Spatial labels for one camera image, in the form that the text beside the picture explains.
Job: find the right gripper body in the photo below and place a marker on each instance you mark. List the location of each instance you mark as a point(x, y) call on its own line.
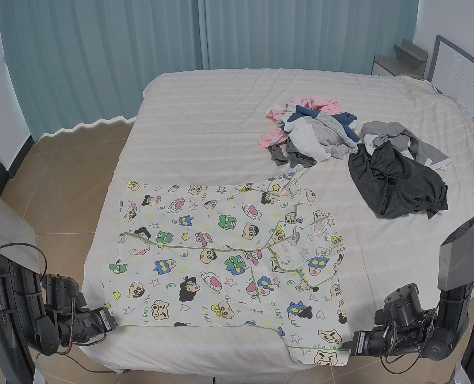
point(375, 342)

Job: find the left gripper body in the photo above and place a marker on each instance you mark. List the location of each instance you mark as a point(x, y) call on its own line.
point(97, 320)

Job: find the white printed pyjama top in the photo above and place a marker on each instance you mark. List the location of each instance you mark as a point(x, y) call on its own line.
point(221, 262)

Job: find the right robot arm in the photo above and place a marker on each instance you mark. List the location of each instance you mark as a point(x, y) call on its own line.
point(461, 254)

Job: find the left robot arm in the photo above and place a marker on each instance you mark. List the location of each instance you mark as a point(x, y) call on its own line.
point(0, 302)

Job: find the pile of clothes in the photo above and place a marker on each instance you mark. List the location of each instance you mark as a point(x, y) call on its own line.
point(313, 134)

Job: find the bed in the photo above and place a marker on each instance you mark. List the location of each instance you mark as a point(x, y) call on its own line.
point(221, 134)

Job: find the black garment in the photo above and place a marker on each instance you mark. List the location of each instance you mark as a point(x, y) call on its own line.
point(401, 182)

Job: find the grey garment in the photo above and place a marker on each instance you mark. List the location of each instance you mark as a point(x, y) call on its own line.
point(385, 130)

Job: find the grey bedside table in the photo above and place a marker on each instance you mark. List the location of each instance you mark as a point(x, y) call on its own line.
point(399, 62)

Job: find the blue-green curtain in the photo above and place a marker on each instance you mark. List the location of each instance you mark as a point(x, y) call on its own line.
point(301, 14)
point(101, 34)

